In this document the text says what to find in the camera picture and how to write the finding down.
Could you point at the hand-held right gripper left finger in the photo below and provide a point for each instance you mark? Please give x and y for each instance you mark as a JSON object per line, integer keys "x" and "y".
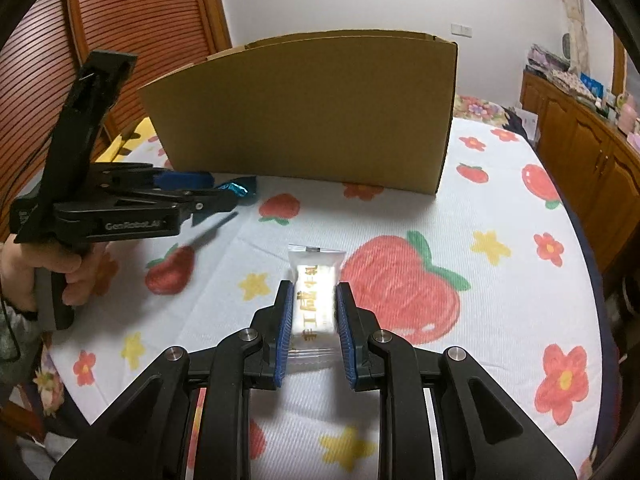
{"x": 285, "y": 330}

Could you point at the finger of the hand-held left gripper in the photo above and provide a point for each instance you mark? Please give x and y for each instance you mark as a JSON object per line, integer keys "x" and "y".
{"x": 182, "y": 180}
{"x": 210, "y": 202}

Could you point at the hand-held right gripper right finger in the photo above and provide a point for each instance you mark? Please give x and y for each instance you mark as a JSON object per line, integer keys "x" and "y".
{"x": 345, "y": 330}

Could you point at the blue foil candy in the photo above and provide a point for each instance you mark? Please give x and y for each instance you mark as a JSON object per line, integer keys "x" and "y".
{"x": 242, "y": 190}

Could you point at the white nougat snack packet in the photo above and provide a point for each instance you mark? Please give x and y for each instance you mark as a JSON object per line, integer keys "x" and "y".
{"x": 316, "y": 280}

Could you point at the cardboard box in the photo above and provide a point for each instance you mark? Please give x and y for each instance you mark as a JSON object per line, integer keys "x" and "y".
{"x": 310, "y": 115}

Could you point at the person's left hand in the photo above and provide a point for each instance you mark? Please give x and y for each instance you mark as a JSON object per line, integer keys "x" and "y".
{"x": 20, "y": 270}

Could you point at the fruit print cloth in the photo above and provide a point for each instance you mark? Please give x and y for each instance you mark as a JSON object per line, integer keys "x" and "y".
{"x": 490, "y": 200}

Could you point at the floral blanket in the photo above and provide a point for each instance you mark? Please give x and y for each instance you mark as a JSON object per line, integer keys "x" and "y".
{"x": 477, "y": 107}

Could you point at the white papers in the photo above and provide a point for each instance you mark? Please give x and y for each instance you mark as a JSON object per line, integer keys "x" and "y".
{"x": 525, "y": 122}

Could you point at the wooden cabinet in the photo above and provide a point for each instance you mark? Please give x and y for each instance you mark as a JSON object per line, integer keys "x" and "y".
{"x": 585, "y": 155}

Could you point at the folded patterned cloth stack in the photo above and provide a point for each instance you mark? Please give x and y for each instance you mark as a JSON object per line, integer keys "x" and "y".
{"x": 567, "y": 82}

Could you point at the purple cloth pile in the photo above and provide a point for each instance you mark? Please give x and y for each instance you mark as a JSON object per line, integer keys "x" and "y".
{"x": 545, "y": 59}

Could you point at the blue box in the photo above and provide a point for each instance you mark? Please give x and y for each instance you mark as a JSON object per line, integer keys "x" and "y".
{"x": 592, "y": 85}

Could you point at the cream patterned curtain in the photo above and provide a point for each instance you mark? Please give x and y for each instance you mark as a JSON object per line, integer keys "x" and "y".
{"x": 575, "y": 15}

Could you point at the white wall switch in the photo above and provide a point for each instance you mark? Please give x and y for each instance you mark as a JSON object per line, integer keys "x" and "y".
{"x": 461, "y": 30}

